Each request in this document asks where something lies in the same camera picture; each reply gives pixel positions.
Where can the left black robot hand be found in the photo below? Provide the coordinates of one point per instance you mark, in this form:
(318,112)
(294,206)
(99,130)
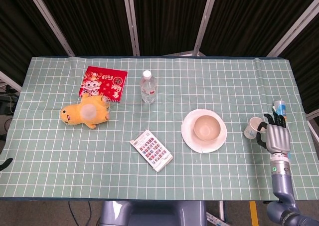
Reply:
(5,163)

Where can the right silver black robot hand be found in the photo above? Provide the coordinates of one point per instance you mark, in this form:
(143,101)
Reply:
(276,136)

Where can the small white paper cup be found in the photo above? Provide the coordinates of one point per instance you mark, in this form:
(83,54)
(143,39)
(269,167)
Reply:
(252,128)

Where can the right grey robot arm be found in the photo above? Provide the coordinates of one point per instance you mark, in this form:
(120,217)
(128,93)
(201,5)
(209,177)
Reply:
(286,188)

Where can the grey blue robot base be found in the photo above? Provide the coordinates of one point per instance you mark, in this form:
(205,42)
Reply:
(153,213)

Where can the beige bowl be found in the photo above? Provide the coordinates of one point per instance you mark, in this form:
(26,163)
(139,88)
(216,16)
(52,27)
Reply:
(207,128)

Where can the white plate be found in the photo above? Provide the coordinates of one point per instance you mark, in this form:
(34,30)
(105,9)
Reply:
(204,130)

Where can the yellow plush duck toy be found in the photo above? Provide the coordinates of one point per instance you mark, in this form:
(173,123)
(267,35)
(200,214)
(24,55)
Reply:
(84,112)

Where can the green checked tablecloth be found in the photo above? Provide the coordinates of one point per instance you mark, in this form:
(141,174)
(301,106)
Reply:
(154,128)

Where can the white printed card box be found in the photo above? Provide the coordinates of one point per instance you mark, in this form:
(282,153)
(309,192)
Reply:
(151,150)

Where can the red cartoon calendar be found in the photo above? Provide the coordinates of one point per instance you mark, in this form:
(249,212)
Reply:
(104,82)

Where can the clear plastic water bottle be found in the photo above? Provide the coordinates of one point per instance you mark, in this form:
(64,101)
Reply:
(148,88)

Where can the white metal frame post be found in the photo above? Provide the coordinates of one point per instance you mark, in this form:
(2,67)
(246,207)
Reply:
(294,27)
(131,21)
(205,21)
(49,21)

